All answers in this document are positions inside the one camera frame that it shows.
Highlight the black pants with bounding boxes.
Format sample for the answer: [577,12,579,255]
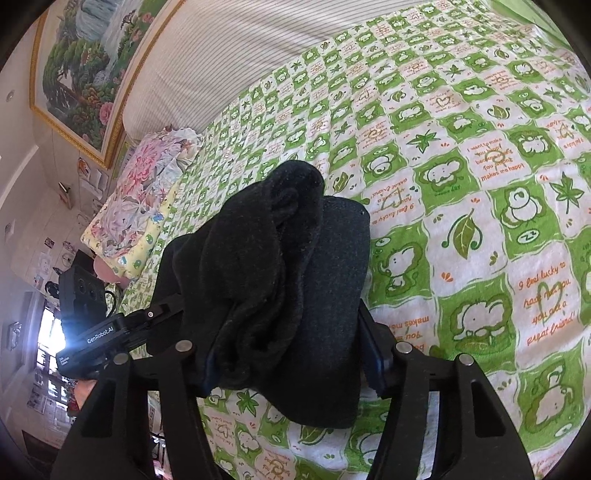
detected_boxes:
[154,159,372,428]

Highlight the white striped headboard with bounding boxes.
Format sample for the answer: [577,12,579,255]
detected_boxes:
[126,0,496,145]

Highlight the paper wall chart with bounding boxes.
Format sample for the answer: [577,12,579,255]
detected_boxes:
[78,157,110,200]

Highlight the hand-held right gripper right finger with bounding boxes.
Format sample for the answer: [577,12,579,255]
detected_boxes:
[359,306,536,480]

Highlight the green printed bed sheet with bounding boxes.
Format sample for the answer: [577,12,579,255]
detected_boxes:
[115,14,591,480]

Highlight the gold framed landscape painting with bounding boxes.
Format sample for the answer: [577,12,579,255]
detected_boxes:
[30,0,186,169]

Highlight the pink pillow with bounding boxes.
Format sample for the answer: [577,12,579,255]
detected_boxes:
[93,257,133,291]

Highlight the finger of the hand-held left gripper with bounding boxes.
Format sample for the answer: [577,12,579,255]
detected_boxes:
[124,294,186,352]

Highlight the plain green cloth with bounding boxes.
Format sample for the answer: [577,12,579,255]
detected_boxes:
[488,0,579,51]

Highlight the floral pillow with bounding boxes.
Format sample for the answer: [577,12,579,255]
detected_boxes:
[89,127,202,259]

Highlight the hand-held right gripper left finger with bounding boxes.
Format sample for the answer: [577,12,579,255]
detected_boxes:
[51,340,218,480]

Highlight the bright window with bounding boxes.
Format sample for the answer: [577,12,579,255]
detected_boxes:
[36,302,71,372]

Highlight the yellow printed pillow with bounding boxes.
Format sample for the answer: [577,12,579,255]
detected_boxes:
[81,182,182,280]

